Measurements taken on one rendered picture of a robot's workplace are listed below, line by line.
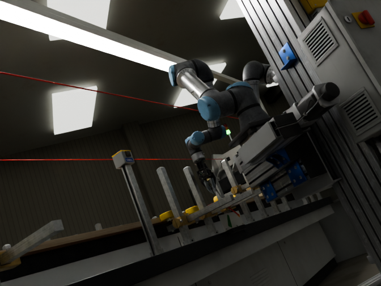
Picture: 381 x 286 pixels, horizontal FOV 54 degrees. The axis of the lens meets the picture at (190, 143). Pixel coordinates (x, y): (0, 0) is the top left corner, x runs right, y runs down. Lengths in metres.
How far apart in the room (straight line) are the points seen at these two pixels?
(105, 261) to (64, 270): 0.22
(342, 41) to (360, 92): 0.19
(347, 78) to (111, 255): 1.27
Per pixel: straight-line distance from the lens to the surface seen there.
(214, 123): 2.15
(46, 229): 1.11
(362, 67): 1.38
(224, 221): 2.29
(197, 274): 1.96
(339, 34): 1.43
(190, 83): 1.88
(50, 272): 1.67
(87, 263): 1.78
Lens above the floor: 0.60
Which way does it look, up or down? 17 degrees up
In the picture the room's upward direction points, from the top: 23 degrees counter-clockwise
